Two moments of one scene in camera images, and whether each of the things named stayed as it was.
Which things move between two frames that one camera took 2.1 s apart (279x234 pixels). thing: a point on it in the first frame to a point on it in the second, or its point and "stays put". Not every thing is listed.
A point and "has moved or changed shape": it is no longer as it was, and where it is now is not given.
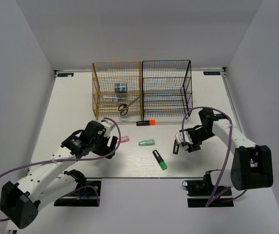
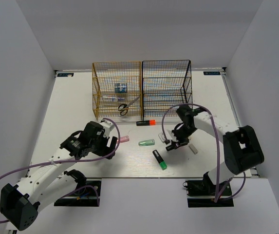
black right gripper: x=196 y=146 to x=177 y=140
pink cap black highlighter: x=176 y=147 has moved or changed shape
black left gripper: x=107 y=151 stays put
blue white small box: x=120 y=87 stays put
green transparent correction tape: x=149 y=142 stays put
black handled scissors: x=124 y=107 stays put
